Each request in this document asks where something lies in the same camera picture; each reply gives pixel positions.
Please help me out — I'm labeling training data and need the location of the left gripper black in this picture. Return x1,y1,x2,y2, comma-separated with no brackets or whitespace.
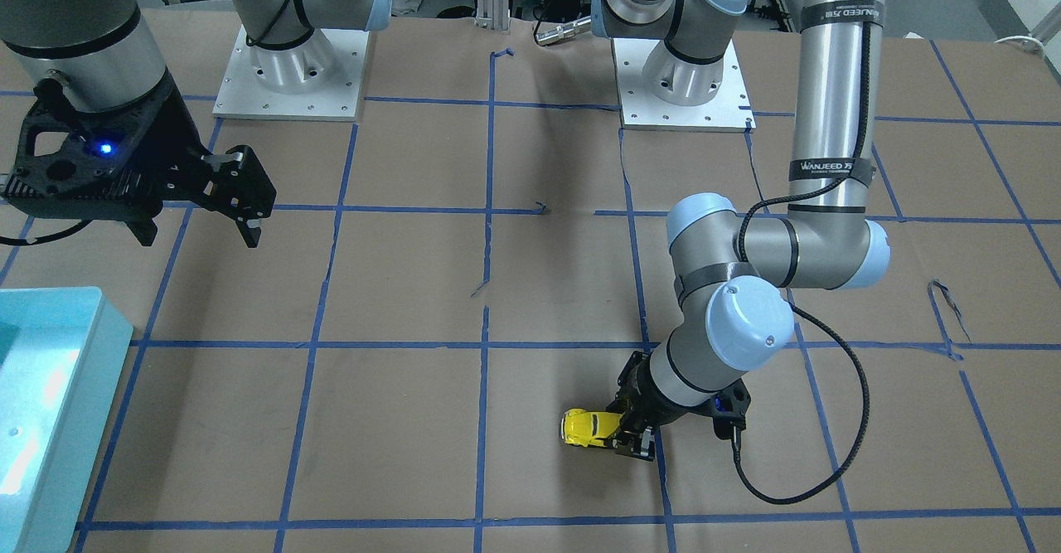
607,352,715,461

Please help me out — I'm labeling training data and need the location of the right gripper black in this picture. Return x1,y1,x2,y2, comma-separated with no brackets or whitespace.
2,72,277,248

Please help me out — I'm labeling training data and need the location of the yellow beetle toy car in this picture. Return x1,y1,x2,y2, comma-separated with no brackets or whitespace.
560,409,622,449

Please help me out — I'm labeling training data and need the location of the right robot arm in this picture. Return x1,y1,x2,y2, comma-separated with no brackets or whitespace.
2,0,393,248

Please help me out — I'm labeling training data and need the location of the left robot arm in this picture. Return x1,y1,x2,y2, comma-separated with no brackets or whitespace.
584,0,890,461

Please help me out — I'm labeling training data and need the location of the teal plastic bin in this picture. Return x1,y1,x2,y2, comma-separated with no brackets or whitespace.
1,286,133,552

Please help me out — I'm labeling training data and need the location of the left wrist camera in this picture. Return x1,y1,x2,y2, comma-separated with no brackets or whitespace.
708,379,751,440

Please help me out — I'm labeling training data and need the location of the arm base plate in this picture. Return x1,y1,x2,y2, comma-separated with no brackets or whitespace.
613,38,756,133
213,29,373,122

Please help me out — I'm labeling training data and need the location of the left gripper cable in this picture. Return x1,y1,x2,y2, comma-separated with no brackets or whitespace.
734,0,884,506

